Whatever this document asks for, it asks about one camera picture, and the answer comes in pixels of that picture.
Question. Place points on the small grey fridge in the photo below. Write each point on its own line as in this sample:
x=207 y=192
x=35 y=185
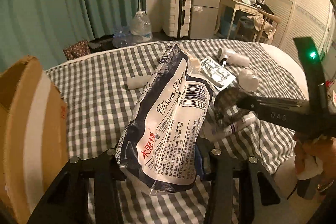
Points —
x=206 y=16

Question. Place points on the white louvred wardrobe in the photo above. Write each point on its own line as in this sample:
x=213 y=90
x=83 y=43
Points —
x=296 y=3

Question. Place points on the white crumpled tissue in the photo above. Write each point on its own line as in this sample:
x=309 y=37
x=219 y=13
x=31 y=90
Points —
x=195 y=64

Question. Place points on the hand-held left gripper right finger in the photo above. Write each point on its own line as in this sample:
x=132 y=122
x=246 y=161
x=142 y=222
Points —
x=203 y=163

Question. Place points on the white navy tissue pack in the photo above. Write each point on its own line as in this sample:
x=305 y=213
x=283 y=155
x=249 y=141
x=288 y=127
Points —
x=168 y=121

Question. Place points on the white suitcase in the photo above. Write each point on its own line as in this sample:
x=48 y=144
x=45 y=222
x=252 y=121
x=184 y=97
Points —
x=173 y=14

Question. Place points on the green curtain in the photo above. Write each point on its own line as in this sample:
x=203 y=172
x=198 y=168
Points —
x=65 y=3

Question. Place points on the person's right hand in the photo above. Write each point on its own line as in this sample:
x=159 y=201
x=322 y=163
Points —
x=328 y=153

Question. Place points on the white round container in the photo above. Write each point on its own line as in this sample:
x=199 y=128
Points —
x=248 y=79

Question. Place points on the silver blister pack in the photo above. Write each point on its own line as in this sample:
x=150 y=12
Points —
x=216 y=71

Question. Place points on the white dressing table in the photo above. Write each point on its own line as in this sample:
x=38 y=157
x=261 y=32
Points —
x=236 y=5

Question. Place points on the black bag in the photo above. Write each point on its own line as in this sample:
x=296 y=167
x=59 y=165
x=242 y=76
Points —
x=101 y=43

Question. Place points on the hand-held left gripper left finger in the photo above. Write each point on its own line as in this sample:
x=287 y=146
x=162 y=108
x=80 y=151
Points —
x=105 y=169

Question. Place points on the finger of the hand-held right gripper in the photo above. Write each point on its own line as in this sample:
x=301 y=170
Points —
x=254 y=103

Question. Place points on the wooden chair with clothes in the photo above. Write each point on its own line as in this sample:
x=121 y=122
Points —
x=258 y=23

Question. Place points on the small white paper roll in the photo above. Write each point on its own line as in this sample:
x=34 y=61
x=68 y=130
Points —
x=135 y=82

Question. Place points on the brown cardboard box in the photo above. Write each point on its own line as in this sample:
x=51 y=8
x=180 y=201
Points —
x=31 y=121

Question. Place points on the pack of water bottles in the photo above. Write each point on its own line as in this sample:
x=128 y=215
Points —
x=122 y=36

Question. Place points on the white lint remover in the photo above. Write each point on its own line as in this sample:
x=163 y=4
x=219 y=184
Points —
x=236 y=57

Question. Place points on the patterned gift bag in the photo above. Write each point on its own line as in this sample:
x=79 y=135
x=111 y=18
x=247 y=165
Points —
x=77 y=49

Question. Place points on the large clear water jug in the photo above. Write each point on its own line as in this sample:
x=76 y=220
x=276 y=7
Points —
x=140 y=27

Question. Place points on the grey white checked blanket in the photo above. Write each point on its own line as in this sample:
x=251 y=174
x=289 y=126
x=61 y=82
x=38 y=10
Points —
x=99 y=87

